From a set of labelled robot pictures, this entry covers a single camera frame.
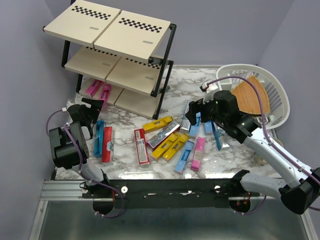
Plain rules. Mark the yellow toothpaste box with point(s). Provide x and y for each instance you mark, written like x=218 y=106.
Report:
x=164 y=146
x=157 y=124
x=182 y=138

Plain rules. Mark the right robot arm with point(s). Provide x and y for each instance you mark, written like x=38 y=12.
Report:
x=299 y=185

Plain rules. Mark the beige paper cup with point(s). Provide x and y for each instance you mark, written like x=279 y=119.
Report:
x=259 y=159

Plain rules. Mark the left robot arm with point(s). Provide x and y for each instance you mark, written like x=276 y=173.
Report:
x=68 y=144

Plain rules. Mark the white plastic dish basket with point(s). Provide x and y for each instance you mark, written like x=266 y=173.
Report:
x=278 y=99

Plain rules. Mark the yellow toothpaste box middle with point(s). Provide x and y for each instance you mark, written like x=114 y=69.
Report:
x=164 y=146

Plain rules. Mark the black mounting rail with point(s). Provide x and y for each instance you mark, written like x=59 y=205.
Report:
x=180 y=193

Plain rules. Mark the yellow toothpaste box lower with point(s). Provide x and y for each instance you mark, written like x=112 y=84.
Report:
x=182 y=138

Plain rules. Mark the light blue toothpaste box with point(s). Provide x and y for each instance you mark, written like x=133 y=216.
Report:
x=179 y=167
x=207 y=127
x=193 y=131

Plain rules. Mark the silver R&O box upper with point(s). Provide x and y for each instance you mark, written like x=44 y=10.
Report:
x=185 y=123

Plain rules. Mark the pink toothpaste box back side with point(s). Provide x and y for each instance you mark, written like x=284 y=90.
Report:
x=198 y=153

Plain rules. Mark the woven wicker fan tray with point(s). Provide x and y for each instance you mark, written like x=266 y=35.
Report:
x=247 y=99

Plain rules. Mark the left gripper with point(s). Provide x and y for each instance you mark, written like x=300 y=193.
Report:
x=96 y=106

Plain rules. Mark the silver blue R&O box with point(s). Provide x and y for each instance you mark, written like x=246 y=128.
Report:
x=220 y=137

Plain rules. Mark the red R&O toothpaste box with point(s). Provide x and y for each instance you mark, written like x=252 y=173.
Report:
x=107 y=146

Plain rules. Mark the blue metallic toothpaste box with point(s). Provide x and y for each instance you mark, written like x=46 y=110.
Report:
x=98 y=142

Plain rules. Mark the yellow toothpaste box upper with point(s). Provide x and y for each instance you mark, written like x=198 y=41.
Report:
x=157 y=124

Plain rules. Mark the light blue toothpaste box lower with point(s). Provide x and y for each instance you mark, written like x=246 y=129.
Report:
x=179 y=167

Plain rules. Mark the light blue toothpaste box left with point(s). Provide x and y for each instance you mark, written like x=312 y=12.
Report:
x=193 y=131

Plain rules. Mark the red toothpaste box barcode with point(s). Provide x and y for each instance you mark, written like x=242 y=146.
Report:
x=141 y=147

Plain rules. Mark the pink toothpaste box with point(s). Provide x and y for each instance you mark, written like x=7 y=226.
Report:
x=94 y=87
x=198 y=153
x=104 y=95

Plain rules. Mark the beige three-tier shelf rack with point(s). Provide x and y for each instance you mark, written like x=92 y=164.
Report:
x=126 y=50

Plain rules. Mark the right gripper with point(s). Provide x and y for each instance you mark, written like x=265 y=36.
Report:
x=197 y=106

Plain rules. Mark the light blue toothpaste box right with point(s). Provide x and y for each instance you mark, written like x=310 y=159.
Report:
x=207 y=127

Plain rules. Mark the silver red R&O box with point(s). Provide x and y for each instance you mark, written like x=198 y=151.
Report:
x=157 y=139

